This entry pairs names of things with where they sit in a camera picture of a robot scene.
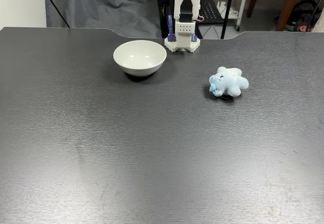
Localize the skyblue plush doll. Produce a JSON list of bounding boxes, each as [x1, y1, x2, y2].
[[209, 66, 250, 100]]

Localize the white ceramic bowl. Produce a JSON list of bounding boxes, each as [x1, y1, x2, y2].
[[113, 40, 168, 77]]

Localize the grey cloth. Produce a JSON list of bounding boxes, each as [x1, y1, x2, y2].
[[45, 0, 163, 39]]

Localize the white power strip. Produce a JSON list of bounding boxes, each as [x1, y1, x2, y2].
[[217, 1, 239, 17]]

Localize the black tripod leg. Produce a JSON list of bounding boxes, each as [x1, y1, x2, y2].
[[36, 0, 71, 28]]

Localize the black red vacuum cleaner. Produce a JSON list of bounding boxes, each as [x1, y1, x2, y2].
[[274, 0, 320, 32]]

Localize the red white servo cable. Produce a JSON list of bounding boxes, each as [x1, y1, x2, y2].
[[194, 0, 205, 22]]

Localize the white cart frame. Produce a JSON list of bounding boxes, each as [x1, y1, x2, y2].
[[217, 0, 252, 31]]

